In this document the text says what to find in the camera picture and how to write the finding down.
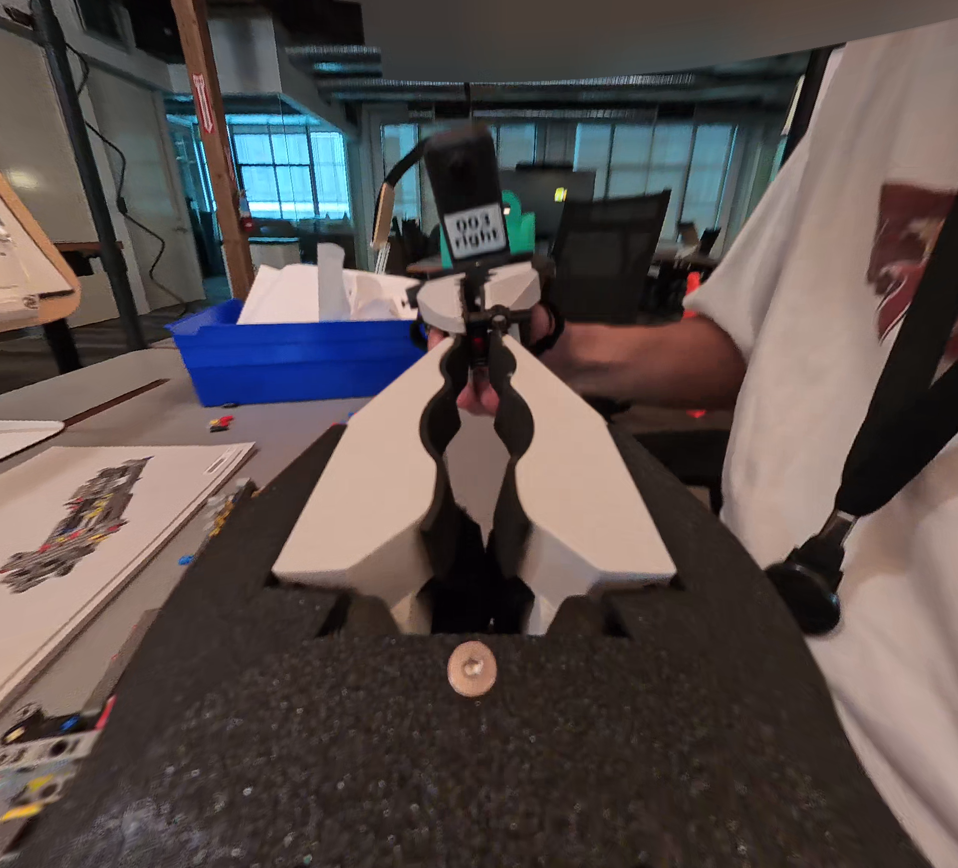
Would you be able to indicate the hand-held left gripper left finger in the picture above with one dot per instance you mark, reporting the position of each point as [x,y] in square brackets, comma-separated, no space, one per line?
[352,509]

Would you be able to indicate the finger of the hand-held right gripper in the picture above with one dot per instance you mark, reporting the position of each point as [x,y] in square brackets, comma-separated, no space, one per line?
[441,307]
[516,295]

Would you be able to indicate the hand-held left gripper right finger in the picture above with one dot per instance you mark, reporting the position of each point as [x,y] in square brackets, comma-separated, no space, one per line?
[591,509]

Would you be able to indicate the black lego connector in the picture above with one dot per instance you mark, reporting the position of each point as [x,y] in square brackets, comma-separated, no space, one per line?
[498,320]

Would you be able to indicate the grey lego car chassis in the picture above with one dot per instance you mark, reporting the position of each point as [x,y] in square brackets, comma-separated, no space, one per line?
[45,748]

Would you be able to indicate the person's right forearm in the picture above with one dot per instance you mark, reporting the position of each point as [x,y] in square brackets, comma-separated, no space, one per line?
[658,359]

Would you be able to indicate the lego instruction booklet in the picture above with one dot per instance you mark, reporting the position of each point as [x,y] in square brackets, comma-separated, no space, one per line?
[112,584]

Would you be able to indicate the person's right hand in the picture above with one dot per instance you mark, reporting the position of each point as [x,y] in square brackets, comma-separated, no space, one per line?
[565,359]

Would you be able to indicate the green plastic bin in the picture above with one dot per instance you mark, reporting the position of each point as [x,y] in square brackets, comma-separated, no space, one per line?
[522,228]

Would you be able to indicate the black mesh office chair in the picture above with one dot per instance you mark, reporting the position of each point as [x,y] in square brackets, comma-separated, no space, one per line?
[606,247]

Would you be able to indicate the blue plastic bin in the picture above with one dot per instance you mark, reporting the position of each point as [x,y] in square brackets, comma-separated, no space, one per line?
[299,367]

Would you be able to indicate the white paper sheet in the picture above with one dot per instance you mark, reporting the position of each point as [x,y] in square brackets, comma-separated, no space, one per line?
[284,292]

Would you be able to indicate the black round disc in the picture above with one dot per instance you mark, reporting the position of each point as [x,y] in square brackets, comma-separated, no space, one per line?
[804,584]

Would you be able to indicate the person in white shirt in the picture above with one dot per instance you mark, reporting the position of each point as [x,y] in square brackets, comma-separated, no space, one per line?
[808,284]

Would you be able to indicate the wooden clipboard board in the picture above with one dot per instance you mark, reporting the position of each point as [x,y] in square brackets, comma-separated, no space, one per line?
[60,284]

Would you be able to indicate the brown wooden post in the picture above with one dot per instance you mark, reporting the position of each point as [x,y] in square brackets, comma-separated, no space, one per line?
[206,135]

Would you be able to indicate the black metal post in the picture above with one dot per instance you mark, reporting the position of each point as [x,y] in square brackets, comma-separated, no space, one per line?
[78,135]

